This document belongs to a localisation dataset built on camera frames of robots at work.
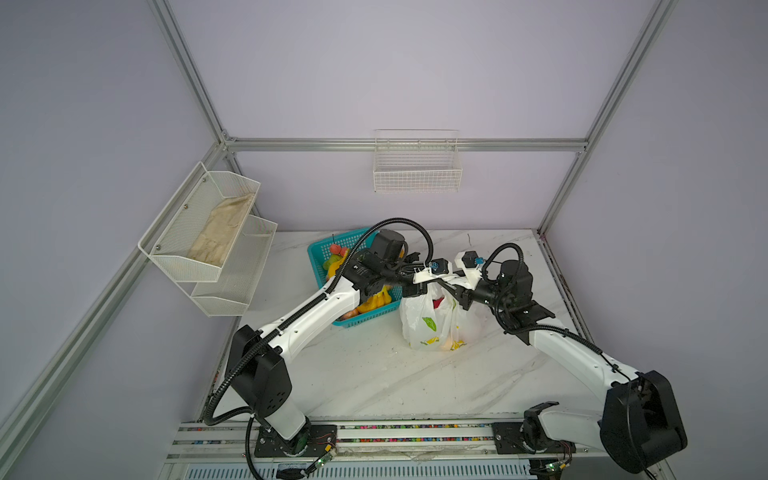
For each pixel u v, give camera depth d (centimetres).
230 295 77
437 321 75
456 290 73
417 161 95
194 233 78
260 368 42
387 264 61
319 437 74
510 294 63
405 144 93
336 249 104
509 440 72
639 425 41
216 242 77
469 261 65
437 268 61
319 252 104
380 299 89
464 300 71
